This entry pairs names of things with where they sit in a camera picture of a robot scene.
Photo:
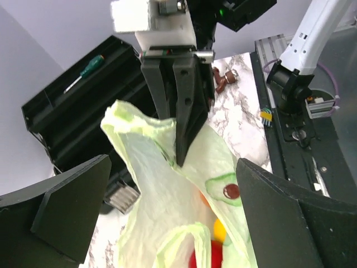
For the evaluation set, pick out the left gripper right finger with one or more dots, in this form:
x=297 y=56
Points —
x=291 y=226

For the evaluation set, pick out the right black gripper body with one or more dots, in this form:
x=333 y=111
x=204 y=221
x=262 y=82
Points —
x=204 y=22

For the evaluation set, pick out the brown small tool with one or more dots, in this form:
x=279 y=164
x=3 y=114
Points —
x=230 y=77

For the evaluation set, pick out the green plastic bag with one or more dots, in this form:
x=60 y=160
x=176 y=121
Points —
x=177 y=206

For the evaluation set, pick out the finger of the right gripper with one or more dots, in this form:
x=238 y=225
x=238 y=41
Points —
x=160 y=86
x=195 y=91

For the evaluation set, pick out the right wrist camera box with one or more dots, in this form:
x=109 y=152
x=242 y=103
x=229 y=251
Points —
x=154 y=23

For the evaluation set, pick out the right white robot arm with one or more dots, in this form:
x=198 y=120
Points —
x=302 y=54

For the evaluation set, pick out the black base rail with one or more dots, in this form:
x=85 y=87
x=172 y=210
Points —
x=303 y=143

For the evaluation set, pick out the green fake custard apple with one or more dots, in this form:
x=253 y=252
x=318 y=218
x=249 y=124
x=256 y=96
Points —
x=227 y=240

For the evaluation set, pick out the dark red fake pomegranate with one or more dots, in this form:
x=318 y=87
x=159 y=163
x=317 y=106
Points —
x=216 y=256

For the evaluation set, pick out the black plastic toolbox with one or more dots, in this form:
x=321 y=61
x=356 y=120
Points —
x=68 y=125

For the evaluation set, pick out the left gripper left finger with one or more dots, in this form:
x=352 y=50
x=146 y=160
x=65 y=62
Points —
x=51 y=223

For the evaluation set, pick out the green handled screwdriver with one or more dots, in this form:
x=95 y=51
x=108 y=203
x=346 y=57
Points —
x=94 y=64

